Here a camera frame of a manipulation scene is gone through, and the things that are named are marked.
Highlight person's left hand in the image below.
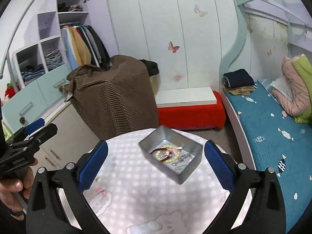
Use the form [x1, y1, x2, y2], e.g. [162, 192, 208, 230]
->
[0, 159, 39, 210]

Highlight white pillow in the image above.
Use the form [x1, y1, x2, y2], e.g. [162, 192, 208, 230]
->
[270, 75, 293, 101]

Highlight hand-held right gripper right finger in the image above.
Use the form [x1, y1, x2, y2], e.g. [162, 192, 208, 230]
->
[204, 140, 286, 234]

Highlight beige floor cabinet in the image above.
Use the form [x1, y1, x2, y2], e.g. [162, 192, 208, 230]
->
[22, 101, 100, 176]

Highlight folded grey clothes pile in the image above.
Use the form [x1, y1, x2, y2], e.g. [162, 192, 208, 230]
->
[44, 49, 62, 66]

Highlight folded dark clothes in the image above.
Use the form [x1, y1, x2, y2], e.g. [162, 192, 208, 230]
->
[223, 69, 255, 88]

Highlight yellow bead bracelet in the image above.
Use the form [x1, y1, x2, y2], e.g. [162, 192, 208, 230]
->
[155, 145, 183, 164]

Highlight teal drawer cabinet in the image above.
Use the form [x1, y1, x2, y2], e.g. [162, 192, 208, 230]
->
[0, 63, 74, 137]

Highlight grey metal box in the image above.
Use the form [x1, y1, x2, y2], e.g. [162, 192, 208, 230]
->
[138, 125, 203, 185]

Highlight folded tan clothes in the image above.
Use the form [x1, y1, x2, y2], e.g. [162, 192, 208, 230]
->
[225, 85, 257, 96]

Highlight pink and green bedding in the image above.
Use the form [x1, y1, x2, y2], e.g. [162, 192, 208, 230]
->
[271, 57, 311, 116]

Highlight dark clothes on shelf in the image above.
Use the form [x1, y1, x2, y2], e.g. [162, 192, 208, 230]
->
[58, 3, 83, 12]

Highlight silver chain with jade pendant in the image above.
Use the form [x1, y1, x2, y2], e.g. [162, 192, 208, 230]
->
[172, 151, 193, 173]

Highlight black cloth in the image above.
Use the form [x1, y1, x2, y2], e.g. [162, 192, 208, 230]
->
[140, 59, 159, 76]

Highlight lilac open shelf unit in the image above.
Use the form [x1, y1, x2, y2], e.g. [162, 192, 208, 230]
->
[11, 0, 89, 88]

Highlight tan hanging coat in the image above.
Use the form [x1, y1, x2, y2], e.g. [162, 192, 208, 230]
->
[69, 27, 92, 66]

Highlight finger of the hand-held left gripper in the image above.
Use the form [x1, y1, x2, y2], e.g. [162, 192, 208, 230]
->
[6, 123, 58, 158]
[5, 118, 45, 142]

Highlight blue printed bedsheet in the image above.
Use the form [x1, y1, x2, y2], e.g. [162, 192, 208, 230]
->
[225, 79, 312, 234]

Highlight pale butterfly sticker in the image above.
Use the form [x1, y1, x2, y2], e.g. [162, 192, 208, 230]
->
[194, 4, 208, 17]

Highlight folded blue jeans pile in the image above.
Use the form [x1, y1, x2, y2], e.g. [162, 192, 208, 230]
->
[19, 64, 45, 82]

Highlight red bench with white top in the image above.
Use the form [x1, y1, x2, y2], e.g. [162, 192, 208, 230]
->
[155, 87, 227, 130]

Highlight white wardrobe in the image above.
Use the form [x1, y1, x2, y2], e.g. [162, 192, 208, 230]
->
[105, 0, 240, 95]

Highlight teal bunk bed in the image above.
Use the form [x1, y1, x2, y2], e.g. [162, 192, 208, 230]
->
[219, 0, 312, 234]

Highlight red strawberry plush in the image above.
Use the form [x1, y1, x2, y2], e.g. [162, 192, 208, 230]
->
[4, 83, 15, 98]

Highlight grey hanging garment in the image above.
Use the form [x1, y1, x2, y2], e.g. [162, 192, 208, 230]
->
[82, 26, 101, 65]

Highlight dark bead bracelet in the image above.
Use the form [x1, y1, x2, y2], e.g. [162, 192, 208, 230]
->
[149, 146, 171, 164]

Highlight light blue hanging garment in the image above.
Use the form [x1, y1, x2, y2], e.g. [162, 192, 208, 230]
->
[62, 28, 78, 70]

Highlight green quilt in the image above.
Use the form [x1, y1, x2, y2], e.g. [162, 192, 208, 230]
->
[292, 55, 312, 123]

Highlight black hanging jacket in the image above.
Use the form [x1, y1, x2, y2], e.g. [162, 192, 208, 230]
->
[86, 26, 111, 70]

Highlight brown polka dot cloth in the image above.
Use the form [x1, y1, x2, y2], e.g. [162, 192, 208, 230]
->
[64, 55, 160, 140]

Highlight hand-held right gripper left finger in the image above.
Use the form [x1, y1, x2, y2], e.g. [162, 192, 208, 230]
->
[26, 140, 109, 234]

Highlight checked bear print tablecloth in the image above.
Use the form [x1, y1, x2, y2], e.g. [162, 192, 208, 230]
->
[56, 128, 256, 234]

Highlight person's left forearm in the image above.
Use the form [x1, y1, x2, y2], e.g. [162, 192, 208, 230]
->
[0, 200, 27, 234]

